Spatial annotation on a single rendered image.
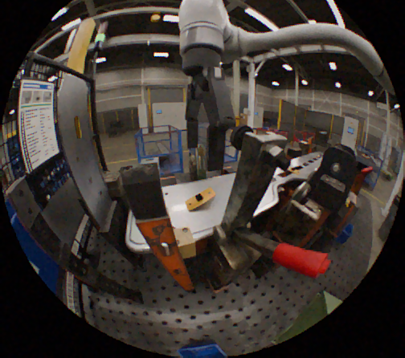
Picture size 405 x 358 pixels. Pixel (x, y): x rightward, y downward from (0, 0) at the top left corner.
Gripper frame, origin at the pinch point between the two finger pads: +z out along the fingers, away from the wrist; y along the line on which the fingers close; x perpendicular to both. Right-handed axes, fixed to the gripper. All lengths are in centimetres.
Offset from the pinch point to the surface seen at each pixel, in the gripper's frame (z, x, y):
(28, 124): -15, 55, 5
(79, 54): -53, 59, 43
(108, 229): 14.9, 25.0, -4.3
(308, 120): -28, -761, 259
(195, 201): 13.4, 1.8, -0.6
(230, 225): 4.9, 1.8, -15.5
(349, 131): -26, -698, 0
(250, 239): 5.0, 0.6, -18.4
